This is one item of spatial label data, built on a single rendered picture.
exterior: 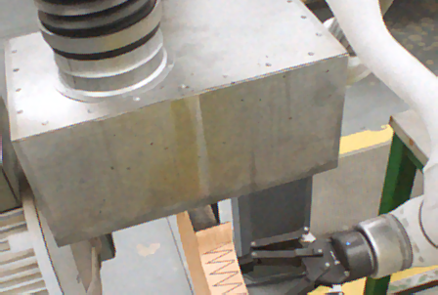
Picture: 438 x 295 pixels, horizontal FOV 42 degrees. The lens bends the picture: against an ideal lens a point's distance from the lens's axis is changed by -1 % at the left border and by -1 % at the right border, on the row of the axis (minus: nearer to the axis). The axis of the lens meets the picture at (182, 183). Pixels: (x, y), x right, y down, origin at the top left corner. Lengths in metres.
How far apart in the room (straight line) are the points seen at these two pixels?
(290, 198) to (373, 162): 0.84
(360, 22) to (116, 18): 0.62
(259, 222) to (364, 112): 1.16
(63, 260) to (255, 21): 0.34
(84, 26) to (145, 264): 1.88
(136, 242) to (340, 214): 0.85
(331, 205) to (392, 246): 1.57
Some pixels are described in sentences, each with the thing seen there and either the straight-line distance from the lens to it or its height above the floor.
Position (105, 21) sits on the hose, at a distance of 0.47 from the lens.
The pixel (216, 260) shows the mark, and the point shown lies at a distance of 0.71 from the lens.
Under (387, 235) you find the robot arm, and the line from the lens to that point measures 0.89.
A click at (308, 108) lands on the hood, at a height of 1.48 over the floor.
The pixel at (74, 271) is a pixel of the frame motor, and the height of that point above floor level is 1.30.
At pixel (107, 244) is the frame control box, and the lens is 1.12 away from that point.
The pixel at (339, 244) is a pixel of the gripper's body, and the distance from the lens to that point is 0.88.
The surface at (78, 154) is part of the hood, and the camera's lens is 0.50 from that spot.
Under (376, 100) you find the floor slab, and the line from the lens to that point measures 3.00.
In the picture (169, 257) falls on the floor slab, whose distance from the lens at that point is 2.30.
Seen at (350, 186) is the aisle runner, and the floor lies 0.00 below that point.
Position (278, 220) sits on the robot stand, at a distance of 1.94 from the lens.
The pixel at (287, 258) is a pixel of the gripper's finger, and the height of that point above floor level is 1.10.
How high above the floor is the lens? 1.82
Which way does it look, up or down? 45 degrees down
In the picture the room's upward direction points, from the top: 10 degrees counter-clockwise
